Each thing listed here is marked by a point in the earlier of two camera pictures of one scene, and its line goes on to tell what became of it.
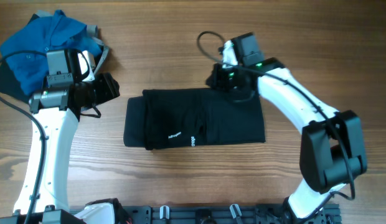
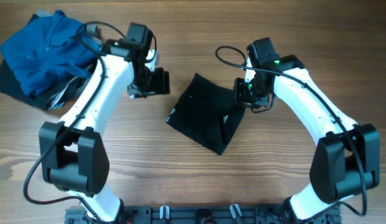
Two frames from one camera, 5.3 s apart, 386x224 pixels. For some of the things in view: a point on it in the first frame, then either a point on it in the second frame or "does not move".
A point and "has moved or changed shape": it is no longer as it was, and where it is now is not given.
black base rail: (221, 214) does not move
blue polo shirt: (55, 32) does not move
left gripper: (109, 88) to (161, 83)
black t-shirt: (173, 118) has moved or changed shape
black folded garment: (6, 81) does not move
